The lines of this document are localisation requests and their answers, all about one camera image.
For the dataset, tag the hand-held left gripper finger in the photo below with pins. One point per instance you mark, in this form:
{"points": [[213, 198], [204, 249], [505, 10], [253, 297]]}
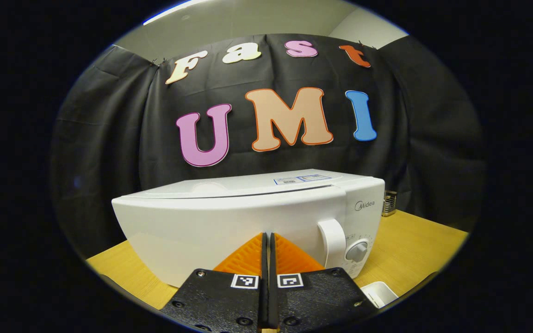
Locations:
{"points": [[273, 305], [263, 305]]}

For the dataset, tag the white microwave oven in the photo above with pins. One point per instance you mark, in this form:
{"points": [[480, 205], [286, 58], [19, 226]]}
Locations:
{"points": [[201, 222]]}

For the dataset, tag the small white rectangular tray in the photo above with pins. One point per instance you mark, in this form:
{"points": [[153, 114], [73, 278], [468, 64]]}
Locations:
{"points": [[380, 291]]}

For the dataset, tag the black backdrop cloth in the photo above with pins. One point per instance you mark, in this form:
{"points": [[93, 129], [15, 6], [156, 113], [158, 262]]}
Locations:
{"points": [[109, 138]]}

